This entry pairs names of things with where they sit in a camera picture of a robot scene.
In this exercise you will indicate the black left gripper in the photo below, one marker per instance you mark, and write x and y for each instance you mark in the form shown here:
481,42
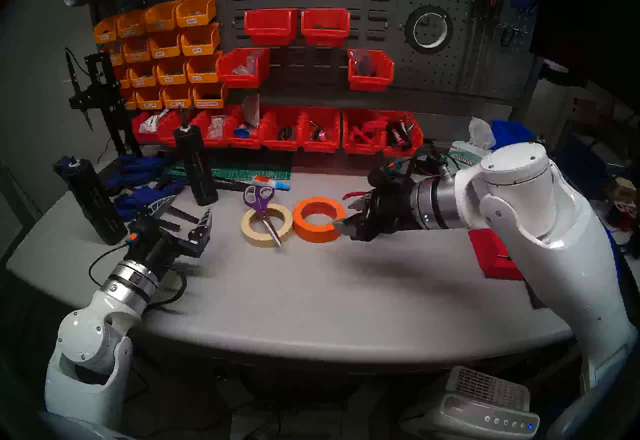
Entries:
162,256

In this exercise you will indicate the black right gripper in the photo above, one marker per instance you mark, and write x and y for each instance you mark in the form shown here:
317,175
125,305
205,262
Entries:
392,203

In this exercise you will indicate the orange tape roll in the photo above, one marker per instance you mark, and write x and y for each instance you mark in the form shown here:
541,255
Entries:
312,234

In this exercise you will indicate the black tape roll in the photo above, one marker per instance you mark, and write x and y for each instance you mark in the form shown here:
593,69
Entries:
407,29

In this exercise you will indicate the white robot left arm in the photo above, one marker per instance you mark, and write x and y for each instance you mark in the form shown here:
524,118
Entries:
87,339

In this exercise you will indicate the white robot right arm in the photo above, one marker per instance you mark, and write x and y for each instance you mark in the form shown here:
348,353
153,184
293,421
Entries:
540,224

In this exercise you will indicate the beige masking tape roll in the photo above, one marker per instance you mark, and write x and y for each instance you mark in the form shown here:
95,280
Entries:
252,236

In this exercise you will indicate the black metal bar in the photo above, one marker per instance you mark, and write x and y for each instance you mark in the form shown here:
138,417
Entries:
182,215

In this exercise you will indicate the blue bar clamp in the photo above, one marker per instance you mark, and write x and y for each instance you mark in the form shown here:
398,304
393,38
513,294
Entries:
142,196
135,166

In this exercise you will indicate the black screwdriver bit holder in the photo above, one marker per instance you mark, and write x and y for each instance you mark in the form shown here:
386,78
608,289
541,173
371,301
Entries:
197,168
95,203

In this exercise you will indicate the thin black flat bar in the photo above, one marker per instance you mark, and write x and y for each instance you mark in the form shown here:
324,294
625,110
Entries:
225,184

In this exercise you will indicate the red bin with red pliers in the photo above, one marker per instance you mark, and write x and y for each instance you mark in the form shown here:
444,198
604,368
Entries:
362,148

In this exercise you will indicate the red bin with markers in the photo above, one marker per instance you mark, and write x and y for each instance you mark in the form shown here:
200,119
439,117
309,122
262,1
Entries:
400,151

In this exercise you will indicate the red bin with small tools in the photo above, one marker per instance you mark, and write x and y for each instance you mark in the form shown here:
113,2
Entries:
320,146
282,144

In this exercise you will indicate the green cutting mat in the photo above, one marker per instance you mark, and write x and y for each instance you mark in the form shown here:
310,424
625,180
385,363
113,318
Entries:
255,168

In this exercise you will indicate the red black marker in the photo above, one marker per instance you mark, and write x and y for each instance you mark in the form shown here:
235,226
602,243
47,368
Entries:
400,136

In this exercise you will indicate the red bin with crumpled paper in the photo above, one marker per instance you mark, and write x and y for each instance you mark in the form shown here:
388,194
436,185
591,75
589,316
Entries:
142,136

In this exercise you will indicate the white glue tube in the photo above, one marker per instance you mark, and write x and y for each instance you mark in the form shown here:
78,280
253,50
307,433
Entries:
267,182

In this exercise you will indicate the red bin with paper manual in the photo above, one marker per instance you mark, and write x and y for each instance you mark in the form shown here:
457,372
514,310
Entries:
242,142

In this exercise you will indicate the small blue cap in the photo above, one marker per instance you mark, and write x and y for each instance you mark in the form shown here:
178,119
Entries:
241,132

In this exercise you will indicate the yellow bin M2.5-5 label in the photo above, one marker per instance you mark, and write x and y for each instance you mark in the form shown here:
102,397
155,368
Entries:
177,102

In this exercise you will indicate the yellow bin M4-0.7X6 HEX label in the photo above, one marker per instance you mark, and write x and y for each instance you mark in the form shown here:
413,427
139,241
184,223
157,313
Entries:
209,102

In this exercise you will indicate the yellow bin M2.5-6 label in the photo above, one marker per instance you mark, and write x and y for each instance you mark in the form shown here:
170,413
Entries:
149,103

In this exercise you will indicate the Kimtech tissue box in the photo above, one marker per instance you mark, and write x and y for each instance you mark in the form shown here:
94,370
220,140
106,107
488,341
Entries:
467,156

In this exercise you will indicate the yellow parts bin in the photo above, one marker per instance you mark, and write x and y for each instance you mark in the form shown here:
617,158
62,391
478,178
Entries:
123,79
116,56
130,102

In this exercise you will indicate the folded paper manual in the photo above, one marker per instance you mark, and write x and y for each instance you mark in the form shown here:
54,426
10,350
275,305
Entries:
251,111

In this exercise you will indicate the red bin with parts bag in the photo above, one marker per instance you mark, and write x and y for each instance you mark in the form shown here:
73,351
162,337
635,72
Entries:
372,82

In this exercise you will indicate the red bin with black bolt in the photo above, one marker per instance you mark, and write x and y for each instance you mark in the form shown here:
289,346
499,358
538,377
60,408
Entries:
492,254

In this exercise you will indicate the yellow bin M3-8 label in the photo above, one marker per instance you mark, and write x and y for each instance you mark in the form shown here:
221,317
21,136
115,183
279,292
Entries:
170,77

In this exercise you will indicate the yellow bin M3-6 label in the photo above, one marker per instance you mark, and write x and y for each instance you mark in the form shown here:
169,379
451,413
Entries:
197,76

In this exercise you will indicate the yellow bin M3-12 label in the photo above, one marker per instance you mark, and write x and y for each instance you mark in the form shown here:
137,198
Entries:
141,79

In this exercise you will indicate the black soldering stand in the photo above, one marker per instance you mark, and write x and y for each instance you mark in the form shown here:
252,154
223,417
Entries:
102,93

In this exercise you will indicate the white tissue sheet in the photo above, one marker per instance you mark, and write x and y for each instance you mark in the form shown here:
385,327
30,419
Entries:
480,131

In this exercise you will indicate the clear bag of black parts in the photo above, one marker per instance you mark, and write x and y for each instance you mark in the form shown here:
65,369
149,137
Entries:
364,63

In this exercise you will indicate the red bin with clear box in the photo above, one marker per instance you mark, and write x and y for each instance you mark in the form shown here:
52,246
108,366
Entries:
240,79

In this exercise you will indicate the yellow bin M4-6 label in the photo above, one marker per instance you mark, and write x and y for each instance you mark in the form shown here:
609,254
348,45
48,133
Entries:
161,51

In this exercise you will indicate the yellow bin M4X4X6 label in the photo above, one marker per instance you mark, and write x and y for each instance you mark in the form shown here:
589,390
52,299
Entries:
136,54

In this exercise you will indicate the clear plastic box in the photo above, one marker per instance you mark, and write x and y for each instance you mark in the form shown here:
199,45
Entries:
252,63

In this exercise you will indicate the yellow bin M3-4 label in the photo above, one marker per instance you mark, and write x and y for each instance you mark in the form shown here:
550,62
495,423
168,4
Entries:
199,48

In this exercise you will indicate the blue plastic bin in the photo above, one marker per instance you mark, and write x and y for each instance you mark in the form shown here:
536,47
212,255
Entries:
510,133

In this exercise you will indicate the black soldering iron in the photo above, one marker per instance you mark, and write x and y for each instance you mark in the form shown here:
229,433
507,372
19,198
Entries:
75,78

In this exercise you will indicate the red bin with black parts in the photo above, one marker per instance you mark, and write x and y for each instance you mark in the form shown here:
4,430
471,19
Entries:
325,38

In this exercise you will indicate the black bin stand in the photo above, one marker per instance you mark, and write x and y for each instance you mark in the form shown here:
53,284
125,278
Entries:
534,296

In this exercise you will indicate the yellow bin M3X8 BAD label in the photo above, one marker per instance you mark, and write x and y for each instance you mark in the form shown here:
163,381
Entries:
130,29

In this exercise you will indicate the black power strip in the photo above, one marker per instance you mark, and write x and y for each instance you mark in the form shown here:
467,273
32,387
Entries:
305,406

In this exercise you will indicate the empty red hanging bin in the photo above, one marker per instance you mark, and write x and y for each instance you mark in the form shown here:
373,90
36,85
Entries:
270,36

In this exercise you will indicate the yellow bin M3X6X4 label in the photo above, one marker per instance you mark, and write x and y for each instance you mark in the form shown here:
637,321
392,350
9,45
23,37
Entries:
105,35

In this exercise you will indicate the yellow bin M3X6 label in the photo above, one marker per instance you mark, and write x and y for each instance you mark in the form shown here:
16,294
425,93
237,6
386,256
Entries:
195,19

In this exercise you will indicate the white air purifier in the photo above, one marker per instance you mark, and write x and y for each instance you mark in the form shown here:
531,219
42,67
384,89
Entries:
465,411

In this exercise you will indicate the black hanging hook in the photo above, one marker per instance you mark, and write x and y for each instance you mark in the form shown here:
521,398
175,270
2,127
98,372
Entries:
505,38

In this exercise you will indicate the dark monitor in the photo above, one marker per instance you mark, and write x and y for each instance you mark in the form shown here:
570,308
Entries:
585,3

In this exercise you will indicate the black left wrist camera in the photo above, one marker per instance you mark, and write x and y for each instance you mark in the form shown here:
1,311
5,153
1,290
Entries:
147,231

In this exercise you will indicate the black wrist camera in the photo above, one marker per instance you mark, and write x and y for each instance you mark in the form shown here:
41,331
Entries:
385,171
147,231

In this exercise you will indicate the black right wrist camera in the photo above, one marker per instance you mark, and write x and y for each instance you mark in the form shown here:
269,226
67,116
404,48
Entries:
385,171

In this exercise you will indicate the metal tool holder rail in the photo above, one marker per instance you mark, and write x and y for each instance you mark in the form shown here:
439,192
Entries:
515,29

